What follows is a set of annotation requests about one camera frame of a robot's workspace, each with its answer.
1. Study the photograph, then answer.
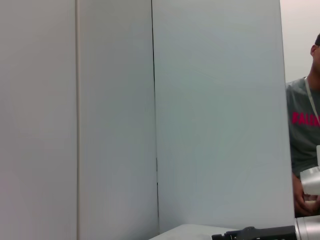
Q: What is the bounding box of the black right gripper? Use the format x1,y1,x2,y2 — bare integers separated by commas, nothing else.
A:
211,225,296,240

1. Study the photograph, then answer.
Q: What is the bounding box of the person's bare forearm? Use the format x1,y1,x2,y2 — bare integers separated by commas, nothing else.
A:
291,173,306,213

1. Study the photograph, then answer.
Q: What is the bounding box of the person's hand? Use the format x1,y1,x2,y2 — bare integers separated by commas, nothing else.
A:
302,193,320,214

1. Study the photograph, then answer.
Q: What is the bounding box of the person in grey shirt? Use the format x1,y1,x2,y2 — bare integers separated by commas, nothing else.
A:
285,32,320,218

